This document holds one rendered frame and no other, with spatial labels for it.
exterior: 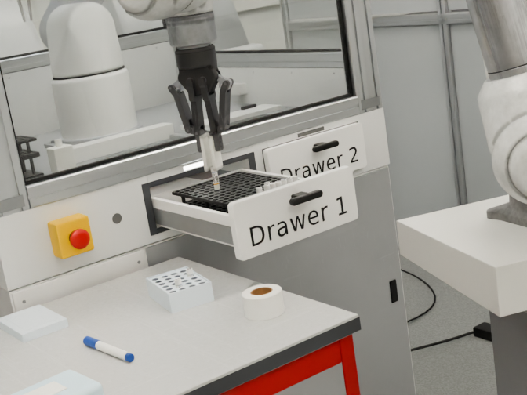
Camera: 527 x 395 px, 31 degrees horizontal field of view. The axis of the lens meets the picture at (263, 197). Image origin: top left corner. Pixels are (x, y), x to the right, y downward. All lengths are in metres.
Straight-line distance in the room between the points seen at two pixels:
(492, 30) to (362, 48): 0.91
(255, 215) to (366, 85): 0.70
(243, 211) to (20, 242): 0.45
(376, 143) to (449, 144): 1.49
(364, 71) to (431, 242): 0.75
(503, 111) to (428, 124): 2.47
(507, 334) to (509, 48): 0.59
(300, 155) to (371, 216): 0.29
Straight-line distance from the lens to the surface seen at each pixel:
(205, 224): 1.84
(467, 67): 3.69
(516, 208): 1.70
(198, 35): 1.74
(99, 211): 1.95
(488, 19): 1.45
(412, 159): 4.01
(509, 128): 1.41
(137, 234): 2.00
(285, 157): 2.17
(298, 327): 1.55
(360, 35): 2.32
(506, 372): 1.85
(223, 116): 1.77
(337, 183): 1.85
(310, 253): 2.27
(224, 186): 1.98
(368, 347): 2.46
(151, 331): 1.65
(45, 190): 1.90
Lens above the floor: 1.35
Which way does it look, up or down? 14 degrees down
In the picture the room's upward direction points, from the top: 9 degrees counter-clockwise
